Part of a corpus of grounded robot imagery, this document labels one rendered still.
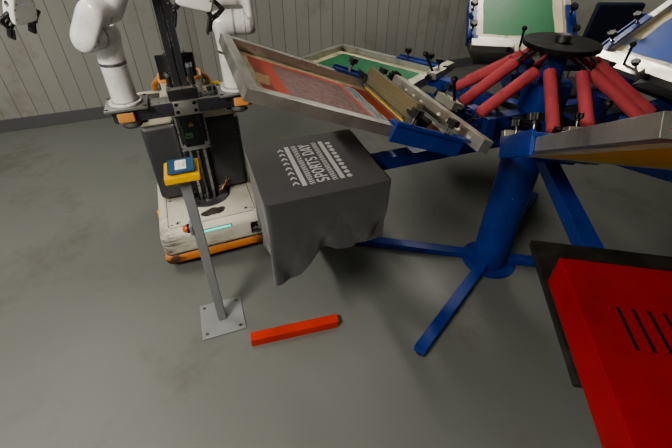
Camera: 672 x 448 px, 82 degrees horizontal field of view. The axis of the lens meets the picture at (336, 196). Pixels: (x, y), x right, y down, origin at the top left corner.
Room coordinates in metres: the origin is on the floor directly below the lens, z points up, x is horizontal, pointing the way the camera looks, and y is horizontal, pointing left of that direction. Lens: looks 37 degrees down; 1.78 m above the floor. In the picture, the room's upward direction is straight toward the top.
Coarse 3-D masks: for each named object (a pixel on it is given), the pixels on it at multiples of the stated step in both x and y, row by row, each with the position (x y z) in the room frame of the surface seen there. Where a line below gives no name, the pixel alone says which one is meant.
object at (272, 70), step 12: (252, 60) 1.43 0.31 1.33; (264, 72) 1.33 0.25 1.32; (276, 72) 1.38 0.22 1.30; (288, 72) 1.45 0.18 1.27; (300, 72) 1.52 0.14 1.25; (300, 84) 1.34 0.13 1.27; (312, 84) 1.41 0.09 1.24; (324, 84) 1.48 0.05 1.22; (336, 84) 1.55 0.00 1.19; (348, 96) 1.43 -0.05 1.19
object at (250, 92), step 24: (240, 48) 1.51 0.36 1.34; (264, 48) 1.54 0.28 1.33; (240, 72) 1.10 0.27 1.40; (336, 72) 1.64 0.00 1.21; (264, 96) 0.99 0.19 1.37; (288, 96) 1.03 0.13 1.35; (336, 120) 1.06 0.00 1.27; (360, 120) 1.09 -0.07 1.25; (384, 120) 1.15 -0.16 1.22; (432, 120) 1.41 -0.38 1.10
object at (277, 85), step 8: (272, 80) 1.26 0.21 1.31; (280, 80) 1.30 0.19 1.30; (272, 88) 1.17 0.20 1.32; (280, 88) 1.21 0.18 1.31; (288, 88) 1.24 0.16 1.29; (296, 88) 1.27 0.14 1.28; (304, 88) 1.31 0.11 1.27; (296, 96) 1.18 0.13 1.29; (304, 96) 1.21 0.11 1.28; (312, 96) 1.25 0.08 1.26; (320, 96) 1.28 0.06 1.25; (328, 96) 1.32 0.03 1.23; (336, 96) 1.36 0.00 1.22; (328, 104) 1.22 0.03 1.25; (336, 104) 1.26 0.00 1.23; (344, 104) 1.30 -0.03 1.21; (352, 104) 1.34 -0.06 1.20; (360, 104) 1.38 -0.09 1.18; (360, 112) 1.27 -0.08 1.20; (368, 112) 1.31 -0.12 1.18; (384, 112) 1.40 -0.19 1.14
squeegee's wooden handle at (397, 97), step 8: (368, 72) 1.63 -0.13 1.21; (376, 72) 1.58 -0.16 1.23; (368, 80) 1.60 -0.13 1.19; (376, 80) 1.55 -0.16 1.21; (384, 80) 1.50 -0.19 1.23; (376, 88) 1.52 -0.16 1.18; (384, 88) 1.48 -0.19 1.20; (392, 88) 1.43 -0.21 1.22; (400, 88) 1.41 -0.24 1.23; (384, 96) 1.45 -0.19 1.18; (392, 96) 1.41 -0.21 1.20; (400, 96) 1.36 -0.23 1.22; (408, 96) 1.33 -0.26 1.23; (392, 104) 1.38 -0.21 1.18; (400, 104) 1.34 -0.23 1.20; (408, 104) 1.30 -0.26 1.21; (416, 104) 1.27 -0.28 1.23; (400, 112) 1.32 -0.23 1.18
